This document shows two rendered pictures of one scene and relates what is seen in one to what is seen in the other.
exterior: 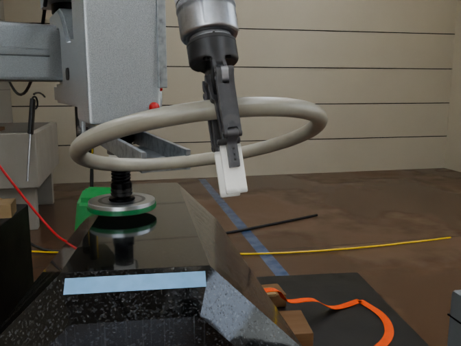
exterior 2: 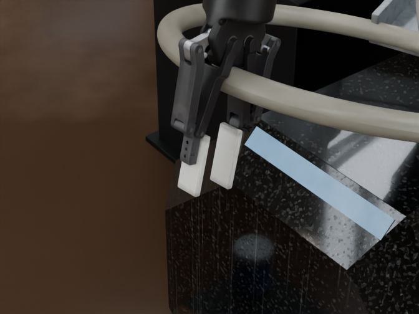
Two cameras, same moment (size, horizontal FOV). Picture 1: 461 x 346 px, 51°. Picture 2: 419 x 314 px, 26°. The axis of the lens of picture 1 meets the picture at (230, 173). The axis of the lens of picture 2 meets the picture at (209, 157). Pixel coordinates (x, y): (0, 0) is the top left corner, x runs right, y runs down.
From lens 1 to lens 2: 0.88 m
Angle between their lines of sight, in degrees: 59
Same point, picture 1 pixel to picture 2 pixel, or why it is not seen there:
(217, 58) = (209, 20)
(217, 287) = (399, 249)
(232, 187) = (183, 182)
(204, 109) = not seen: hidden behind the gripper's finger
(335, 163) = not seen: outside the picture
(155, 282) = (332, 193)
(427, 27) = not seen: outside the picture
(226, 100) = (182, 86)
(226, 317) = (389, 294)
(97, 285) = (278, 156)
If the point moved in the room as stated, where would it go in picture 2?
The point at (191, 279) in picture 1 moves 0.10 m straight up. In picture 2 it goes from (371, 218) to (379, 166)
